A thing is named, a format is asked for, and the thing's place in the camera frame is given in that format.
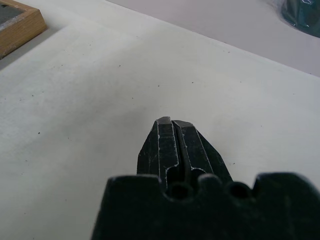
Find wooden framed tray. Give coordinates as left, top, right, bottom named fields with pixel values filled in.
left=0, top=0, right=48, bottom=61

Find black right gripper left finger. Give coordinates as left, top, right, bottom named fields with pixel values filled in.
left=136, top=115, right=183, bottom=184

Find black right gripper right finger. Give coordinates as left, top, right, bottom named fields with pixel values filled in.
left=172, top=119, right=234, bottom=186

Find dark green plastic bag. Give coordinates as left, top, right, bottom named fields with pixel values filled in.
left=280, top=0, right=320, bottom=39

